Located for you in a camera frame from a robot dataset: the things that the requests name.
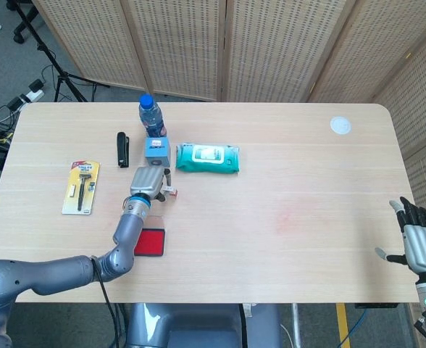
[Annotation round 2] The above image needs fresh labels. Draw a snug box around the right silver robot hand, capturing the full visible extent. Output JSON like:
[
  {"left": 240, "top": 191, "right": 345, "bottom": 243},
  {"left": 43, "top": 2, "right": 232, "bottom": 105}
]
[{"left": 375, "top": 196, "right": 426, "bottom": 276}]

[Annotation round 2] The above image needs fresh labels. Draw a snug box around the black office chair base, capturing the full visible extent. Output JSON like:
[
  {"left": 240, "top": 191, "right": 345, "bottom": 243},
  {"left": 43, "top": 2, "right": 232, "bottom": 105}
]
[{"left": 12, "top": 17, "right": 37, "bottom": 44}]

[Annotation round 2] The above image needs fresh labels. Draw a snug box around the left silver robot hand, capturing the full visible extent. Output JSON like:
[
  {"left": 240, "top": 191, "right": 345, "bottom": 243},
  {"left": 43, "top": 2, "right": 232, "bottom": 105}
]
[{"left": 129, "top": 166, "right": 173, "bottom": 203}]

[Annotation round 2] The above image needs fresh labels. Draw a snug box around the wicker folding screen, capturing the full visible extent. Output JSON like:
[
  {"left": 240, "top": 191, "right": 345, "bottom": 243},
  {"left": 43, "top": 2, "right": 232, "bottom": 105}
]
[{"left": 31, "top": 0, "right": 426, "bottom": 240}]

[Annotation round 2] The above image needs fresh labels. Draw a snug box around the black stapler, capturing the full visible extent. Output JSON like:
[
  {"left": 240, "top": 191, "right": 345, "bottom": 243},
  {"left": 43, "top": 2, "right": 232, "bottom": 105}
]
[{"left": 116, "top": 131, "right": 131, "bottom": 168}]

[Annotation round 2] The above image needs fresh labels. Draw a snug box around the black box under table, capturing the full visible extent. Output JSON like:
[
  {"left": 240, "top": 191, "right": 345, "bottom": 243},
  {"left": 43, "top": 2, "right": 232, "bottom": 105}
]
[{"left": 355, "top": 302, "right": 398, "bottom": 310}]

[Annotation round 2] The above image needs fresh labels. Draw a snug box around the white power strip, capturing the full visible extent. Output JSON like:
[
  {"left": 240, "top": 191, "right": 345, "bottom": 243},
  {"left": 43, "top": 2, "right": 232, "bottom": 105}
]
[{"left": 6, "top": 79, "right": 46, "bottom": 110}]

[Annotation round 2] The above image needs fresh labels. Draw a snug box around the green wet wipes pack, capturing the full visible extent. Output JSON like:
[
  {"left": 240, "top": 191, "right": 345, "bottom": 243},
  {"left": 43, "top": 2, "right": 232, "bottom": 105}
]
[{"left": 175, "top": 143, "right": 241, "bottom": 175}]

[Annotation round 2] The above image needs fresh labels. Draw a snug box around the grey robot torso base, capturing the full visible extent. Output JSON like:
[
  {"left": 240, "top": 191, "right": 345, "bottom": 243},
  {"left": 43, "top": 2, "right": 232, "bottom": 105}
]
[{"left": 125, "top": 302, "right": 283, "bottom": 348}]

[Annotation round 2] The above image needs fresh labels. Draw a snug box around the razor in yellow blister pack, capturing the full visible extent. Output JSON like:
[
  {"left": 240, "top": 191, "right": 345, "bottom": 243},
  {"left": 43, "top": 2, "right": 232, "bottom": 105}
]
[{"left": 61, "top": 159, "right": 101, "bottom": 216}]

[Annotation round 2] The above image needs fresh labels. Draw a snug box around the red ink pad clear lid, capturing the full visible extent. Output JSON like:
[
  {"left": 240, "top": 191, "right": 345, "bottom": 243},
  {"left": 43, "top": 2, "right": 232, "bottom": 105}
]
[{"left": 133, "top": 214, "right": 167, "bottom": 257}]

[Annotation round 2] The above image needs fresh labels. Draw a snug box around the grey table leg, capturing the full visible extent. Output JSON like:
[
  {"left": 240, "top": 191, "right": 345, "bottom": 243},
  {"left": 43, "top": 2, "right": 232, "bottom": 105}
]
[{"left": 291, "top": 303, "right": 302, "bottom": 348}]

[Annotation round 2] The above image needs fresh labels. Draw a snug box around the water bottle blue cap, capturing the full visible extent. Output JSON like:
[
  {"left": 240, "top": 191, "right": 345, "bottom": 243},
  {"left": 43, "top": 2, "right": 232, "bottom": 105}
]
[{"left": 138, "top": 94, "right": 167, "bottom": 139}]

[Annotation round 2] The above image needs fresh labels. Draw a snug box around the black tripod stand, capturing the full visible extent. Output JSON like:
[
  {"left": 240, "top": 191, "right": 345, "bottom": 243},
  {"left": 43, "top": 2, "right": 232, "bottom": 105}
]
[{"left": 6, "top": 0, "right": 109, "bottom": 103}]

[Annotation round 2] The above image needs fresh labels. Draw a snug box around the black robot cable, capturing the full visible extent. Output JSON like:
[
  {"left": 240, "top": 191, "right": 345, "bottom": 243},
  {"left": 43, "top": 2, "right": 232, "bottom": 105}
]
[{"left": 91, "top": 255, "right": 127, "bottom": 348}]

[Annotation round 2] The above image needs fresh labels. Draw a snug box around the blue speaker box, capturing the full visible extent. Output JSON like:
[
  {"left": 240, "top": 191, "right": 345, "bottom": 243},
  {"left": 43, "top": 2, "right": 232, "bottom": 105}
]
[{"left": 144, "top": 136, "right": 172, "bottom": 168}]

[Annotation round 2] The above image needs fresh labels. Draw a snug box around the blue cable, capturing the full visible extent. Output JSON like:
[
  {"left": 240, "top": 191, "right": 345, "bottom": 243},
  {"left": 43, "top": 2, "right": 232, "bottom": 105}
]
[{"left": 345, "top": 307, "right": 370, "bottom": 348}]

